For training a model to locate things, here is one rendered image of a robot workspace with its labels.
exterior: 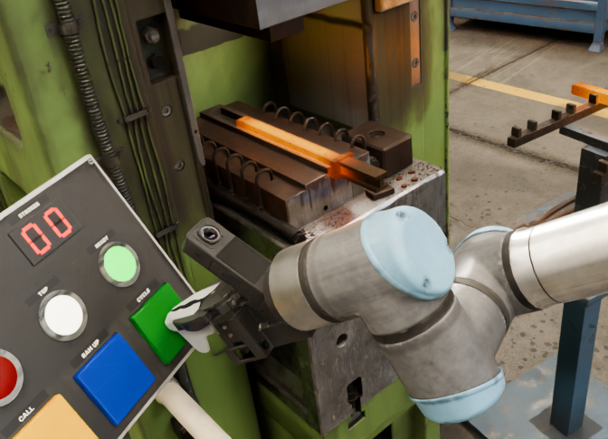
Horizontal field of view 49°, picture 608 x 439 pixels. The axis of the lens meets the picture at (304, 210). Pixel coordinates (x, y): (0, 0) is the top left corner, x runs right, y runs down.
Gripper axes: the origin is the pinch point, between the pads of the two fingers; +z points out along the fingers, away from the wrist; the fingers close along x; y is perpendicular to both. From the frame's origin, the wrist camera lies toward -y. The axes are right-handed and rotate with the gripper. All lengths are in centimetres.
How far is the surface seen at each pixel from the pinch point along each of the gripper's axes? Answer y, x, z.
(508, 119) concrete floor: 85, 288, 58
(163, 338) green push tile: 1.7, -2.0, 1.3
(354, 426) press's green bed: 54, 38, 25
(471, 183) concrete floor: 83, 217, 60
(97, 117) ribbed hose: -25.3, 19.6, 11.5
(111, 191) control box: -16.2, 5.9, 2.0
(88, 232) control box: -14.1, -0.6, 2.0
